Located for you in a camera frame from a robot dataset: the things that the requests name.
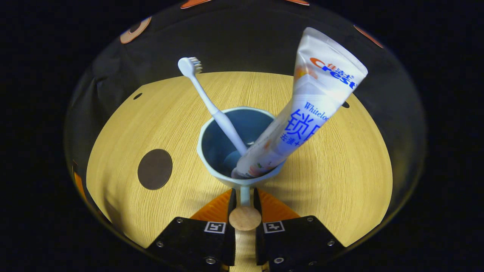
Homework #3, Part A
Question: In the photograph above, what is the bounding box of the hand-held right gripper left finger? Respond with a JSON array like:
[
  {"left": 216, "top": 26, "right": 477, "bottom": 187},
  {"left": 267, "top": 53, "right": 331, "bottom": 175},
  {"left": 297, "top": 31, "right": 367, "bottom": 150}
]
[{"left": 147, "top": 188, "right": 237, "bottom": 272}]

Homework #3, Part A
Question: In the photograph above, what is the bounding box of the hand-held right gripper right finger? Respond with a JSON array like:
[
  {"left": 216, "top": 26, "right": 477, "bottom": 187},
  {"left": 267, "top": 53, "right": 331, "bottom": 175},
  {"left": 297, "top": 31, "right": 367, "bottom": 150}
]
[{"left": 253, "top": 188, "right": 345, "bottom": 272}]

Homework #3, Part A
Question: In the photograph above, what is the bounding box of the dark brown round coaster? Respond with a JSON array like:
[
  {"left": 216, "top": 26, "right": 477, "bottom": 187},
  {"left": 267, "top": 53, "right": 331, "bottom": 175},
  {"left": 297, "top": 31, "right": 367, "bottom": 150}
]
[{"left": 137, "top": 148, "right": 173, "bottom": 190}]

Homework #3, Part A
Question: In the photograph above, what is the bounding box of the light blue cup wooden handle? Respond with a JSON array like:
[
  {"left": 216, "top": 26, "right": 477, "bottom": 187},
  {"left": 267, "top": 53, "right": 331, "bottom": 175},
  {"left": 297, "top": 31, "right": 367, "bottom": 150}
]
[{"left": 197, "top": 107, "right": 286, "bottom": 232}]

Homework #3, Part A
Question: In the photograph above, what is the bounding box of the white toothbrush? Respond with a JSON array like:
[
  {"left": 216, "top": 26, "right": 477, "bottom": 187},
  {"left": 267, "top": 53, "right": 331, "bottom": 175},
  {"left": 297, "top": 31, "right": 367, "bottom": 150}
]
[{"left": 178, "top": 57, "right": 248, "bottom": 156}]

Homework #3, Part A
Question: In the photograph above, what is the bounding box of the white toothpaste tube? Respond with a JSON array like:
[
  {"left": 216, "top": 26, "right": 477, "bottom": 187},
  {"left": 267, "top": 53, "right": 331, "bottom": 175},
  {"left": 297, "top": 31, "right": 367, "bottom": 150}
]
[{"left": 231, "top": 27, "right": 368, "bottom": 179}]

